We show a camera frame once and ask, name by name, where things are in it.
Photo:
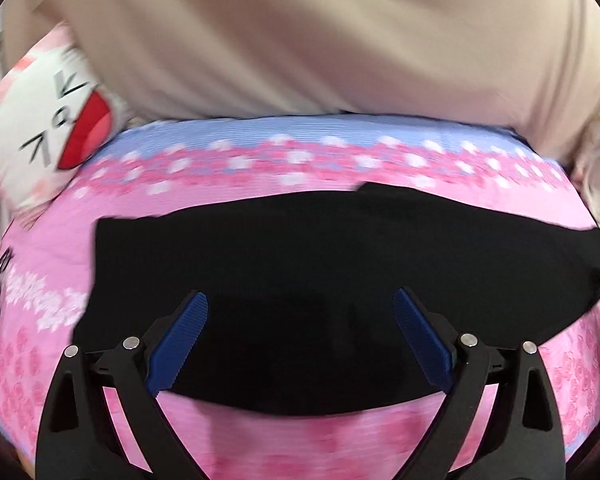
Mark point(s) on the white cat print pillow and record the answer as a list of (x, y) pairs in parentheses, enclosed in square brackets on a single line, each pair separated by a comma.
[(40, 110)]

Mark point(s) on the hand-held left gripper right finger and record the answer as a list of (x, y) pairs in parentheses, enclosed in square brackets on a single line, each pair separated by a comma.
[(420, 335)]

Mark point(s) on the black pants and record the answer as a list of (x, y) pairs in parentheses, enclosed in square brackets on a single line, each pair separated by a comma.
[(280, 260)]

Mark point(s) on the beige blanket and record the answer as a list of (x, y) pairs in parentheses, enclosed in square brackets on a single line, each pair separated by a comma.
[(305, 35)]

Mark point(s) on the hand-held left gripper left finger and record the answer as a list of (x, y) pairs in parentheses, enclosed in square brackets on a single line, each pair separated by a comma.
[(180, 345)]

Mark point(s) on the pink floral bedsheet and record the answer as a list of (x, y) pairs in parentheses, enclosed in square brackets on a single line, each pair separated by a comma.
[(305, 160)]

